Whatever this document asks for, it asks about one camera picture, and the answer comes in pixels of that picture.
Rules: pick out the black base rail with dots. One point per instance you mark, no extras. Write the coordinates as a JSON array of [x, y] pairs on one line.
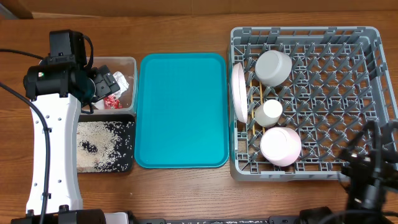
[[288, 219]]

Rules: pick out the wooden chopstick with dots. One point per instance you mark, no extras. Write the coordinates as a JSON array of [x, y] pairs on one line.
[[262, 100], [252, 105]]

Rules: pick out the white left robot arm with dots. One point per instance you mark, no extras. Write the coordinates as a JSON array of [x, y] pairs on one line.
[[56, 90]]

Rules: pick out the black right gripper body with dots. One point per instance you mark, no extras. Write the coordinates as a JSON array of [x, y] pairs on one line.
[[365, 176]]

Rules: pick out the clear plastic waste bin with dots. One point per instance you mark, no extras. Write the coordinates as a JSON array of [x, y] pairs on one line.
[[124, 70]]

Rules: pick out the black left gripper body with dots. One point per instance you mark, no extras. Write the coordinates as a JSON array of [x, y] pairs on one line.
[[105, 84]]

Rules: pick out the white round plate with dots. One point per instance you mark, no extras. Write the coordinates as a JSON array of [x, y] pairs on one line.
[[239, 93]]

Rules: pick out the cream cup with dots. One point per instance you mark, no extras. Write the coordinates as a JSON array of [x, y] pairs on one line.
[[268, 113]]

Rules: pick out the red snack wrapper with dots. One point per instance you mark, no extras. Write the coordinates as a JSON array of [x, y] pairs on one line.
[[112, 102]]

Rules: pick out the black plastic tray bin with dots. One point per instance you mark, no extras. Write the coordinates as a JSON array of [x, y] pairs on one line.
[[105, 146]]

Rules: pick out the grey dishwasher rack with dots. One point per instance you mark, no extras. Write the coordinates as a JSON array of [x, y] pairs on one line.
[[339, 81]]

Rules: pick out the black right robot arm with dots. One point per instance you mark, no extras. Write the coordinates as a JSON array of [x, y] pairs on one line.
[[364, 203]]

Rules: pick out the white bowl with rice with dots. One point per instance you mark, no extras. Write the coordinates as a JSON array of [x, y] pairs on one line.
[[273, 68]]

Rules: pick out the teal serving tray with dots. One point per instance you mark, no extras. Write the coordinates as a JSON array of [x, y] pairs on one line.
[[182, 112]]

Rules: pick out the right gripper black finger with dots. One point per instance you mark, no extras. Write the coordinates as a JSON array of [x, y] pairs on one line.
[[387, 137], [364, 142]]

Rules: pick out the spilled rice grains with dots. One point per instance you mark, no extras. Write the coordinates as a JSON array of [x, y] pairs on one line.
[[99, 146]]

